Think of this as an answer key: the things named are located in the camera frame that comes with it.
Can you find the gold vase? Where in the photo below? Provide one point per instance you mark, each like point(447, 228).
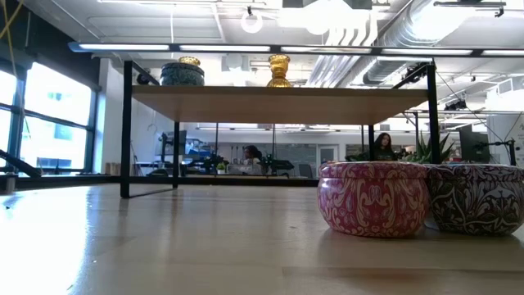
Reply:
point(279, 69)

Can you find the blue patterned candle tin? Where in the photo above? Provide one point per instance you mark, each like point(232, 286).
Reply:
point(182, 75)

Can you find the amber glass candle holder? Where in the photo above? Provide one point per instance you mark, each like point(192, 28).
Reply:
point(189, 61)

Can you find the pink patterned candle tin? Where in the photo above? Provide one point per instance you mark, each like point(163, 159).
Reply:
point(372, 201)

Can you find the purple patterned candle tin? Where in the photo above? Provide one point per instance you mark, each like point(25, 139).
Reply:
point(479, 201)

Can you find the background black robot arm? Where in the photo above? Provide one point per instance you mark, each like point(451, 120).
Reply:
point(210, 162)
point(278, 164)

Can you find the person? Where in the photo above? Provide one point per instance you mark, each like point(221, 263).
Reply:
point(251, 153)
point(383, 147)

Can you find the small potted green plant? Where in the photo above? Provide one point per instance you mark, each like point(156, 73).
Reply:
point(221, 167)

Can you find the wooden shelf black metal legs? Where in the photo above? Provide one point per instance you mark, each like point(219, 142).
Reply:
point(278, 104)

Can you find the dark office chair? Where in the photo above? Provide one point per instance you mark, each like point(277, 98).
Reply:
point(305, 171)

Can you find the black bar with light strips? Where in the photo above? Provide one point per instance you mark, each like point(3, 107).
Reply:
point(274, 49)

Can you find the small wooden blocks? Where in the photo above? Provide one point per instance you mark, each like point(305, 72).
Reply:
point(112, 169)

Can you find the green artificial plant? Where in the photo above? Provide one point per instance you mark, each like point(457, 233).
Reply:
point(425, 153)

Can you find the black ceiling spotlights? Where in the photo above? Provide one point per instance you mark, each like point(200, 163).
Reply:
point(455, 105)

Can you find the black computer monitor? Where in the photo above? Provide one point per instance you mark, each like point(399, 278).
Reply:
point(472, 143)

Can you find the black diagonal bar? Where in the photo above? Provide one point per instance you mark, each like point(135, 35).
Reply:
point(20, 164)

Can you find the silver ventilation duct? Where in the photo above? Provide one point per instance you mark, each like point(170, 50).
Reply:
point(403, 28)

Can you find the black aluminium table frame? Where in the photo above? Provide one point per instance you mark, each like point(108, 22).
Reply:
point(61, 180)

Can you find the large window black frame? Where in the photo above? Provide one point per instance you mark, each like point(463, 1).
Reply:
point(57, 102)

